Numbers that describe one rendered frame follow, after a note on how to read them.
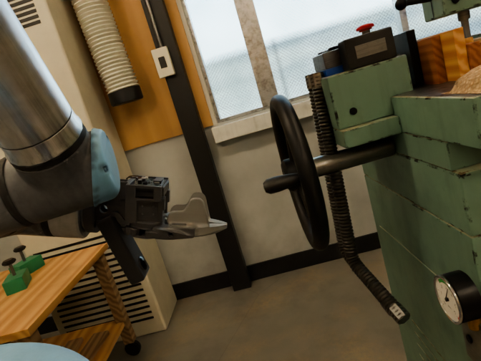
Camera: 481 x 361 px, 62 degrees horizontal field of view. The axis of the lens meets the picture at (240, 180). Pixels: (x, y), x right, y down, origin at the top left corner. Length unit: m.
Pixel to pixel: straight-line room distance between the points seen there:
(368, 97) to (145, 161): 1.56
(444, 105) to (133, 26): 1.72
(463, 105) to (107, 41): 1.63
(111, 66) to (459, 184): 1.60
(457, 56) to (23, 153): 0.60
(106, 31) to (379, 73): 1.45
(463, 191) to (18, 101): 0.53
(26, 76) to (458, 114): 0.47
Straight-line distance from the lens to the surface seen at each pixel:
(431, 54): 0.73
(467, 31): 0.83
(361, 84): 0.71
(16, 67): 0.44
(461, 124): 0.55
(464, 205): 0.60
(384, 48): 0.72
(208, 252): 2.20
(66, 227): 0.64
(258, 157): 2.04
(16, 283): 1.69
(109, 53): 1.94
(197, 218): 0.62
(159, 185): 0.61
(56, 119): 0.46
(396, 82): 0.73
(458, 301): 0.56
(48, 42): 1.92
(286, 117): 0.63
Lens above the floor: 0.98
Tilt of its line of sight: 12 degrees down
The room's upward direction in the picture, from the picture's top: 17 degrees counter-clockwise
